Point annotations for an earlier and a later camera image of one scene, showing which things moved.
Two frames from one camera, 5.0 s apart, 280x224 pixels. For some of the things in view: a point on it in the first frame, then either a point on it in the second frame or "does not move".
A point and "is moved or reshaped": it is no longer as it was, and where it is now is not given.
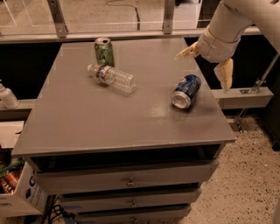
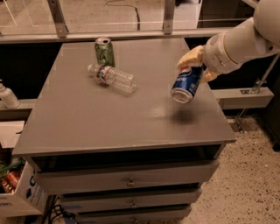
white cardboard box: (24, 200) does not move
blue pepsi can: (186, 91) is moved or reshaped
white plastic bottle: (7, 97) does not move
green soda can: (104, 52) does not move
